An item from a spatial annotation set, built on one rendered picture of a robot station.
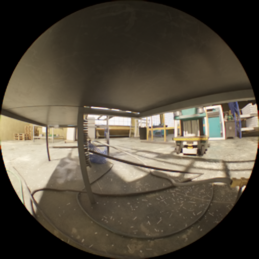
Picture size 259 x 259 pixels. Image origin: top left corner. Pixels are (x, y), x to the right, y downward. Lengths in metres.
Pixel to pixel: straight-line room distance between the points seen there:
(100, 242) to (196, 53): 0.61
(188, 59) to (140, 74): 0.11
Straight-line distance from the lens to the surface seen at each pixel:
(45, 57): 0.20
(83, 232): 0.49
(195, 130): 1.79
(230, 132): 4.21
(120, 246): 0.44
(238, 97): 0.40
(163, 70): 0.20
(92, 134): 7.43
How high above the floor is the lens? 0.43
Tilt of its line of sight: 3 degrees up
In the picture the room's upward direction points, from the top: 2 degrees counter-clockwise
